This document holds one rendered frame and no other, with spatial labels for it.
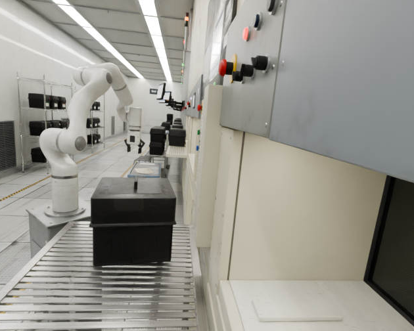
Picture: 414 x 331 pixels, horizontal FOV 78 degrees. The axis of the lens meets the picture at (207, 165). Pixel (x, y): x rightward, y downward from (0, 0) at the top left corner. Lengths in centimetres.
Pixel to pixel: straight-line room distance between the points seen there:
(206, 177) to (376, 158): 66
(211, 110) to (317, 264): 54
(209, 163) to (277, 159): 23
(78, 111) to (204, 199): 86
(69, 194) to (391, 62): 140
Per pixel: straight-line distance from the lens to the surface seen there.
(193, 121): 300
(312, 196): 74
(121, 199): 91
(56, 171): 144
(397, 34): 20
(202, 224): 87
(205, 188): 82
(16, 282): 104
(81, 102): 147
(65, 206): 148
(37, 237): 156
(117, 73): 168
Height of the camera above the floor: 131
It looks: 11 degrees down
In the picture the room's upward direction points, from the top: 5 degrees clockwise
